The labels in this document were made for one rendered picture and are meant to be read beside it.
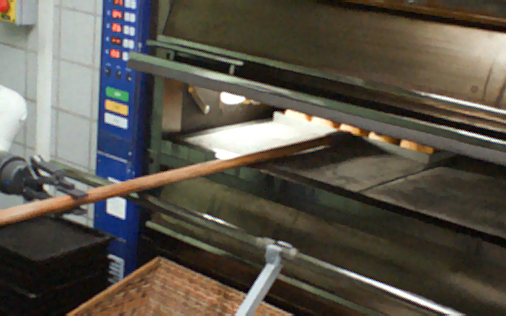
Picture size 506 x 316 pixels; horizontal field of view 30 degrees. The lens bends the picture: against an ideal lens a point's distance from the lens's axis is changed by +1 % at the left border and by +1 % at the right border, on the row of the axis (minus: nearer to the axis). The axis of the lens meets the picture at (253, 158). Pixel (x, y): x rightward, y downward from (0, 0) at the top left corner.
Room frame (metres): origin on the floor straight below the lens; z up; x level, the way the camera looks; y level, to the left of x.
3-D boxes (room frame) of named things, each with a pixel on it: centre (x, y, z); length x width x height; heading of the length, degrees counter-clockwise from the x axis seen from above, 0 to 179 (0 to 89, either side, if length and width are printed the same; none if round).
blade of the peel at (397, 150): (2.78, -0.38, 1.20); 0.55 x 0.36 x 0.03; 51
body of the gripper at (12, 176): (1.97, 0.50, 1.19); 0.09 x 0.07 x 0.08; 51
